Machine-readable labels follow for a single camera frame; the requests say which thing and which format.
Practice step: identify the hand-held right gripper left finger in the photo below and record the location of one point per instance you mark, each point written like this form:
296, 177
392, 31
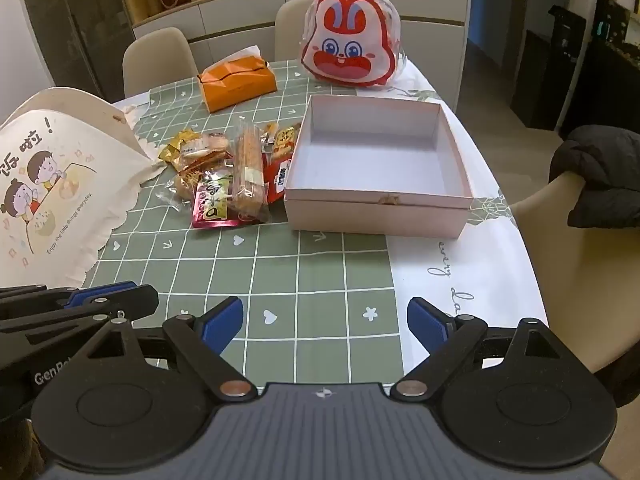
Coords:
226, 324

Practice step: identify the grey sideboard with wooden shelf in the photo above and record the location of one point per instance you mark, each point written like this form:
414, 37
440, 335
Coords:
235, 15

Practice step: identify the yellow candy packet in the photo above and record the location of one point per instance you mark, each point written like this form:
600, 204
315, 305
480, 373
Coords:
175, 149

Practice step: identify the dark side furniture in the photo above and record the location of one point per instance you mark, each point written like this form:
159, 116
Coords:
615, 60

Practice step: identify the clear brown bun packet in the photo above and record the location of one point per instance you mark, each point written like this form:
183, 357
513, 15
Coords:
182, 182

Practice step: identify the red snack packet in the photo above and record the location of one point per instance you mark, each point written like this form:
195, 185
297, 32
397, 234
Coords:
275, 180

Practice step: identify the long orange cracker pack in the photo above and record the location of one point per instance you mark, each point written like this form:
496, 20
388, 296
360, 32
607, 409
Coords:
247, 170

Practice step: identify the red white rabbit bag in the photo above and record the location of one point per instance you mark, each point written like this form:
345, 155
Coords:
347, 40

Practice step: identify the dark glass cabinet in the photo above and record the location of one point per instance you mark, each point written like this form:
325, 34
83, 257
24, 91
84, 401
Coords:
75, 25

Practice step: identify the beige dining chair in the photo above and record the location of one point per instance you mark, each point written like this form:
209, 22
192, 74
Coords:
155, 57
565, 260
290, 25

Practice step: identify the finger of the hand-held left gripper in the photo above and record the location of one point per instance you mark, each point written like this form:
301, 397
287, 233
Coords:
87, 296
131, 305

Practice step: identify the pink cardboard box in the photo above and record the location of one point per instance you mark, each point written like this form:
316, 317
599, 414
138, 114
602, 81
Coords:
380, 160

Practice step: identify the orange tissue box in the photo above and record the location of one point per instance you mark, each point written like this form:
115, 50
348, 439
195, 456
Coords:
235, 82

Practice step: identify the black floor appliance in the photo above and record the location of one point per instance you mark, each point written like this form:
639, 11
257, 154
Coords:
555, 65

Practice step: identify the yellow cartoon snack packet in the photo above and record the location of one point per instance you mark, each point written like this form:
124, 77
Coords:
286, 140

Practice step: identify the clear white label bread packet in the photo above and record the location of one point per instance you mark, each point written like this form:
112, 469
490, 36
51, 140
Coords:
206, 147

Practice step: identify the black jacket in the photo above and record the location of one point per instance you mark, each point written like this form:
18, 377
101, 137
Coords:
600, 175

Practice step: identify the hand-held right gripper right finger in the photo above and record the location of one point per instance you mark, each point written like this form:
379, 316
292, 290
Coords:
425, 322

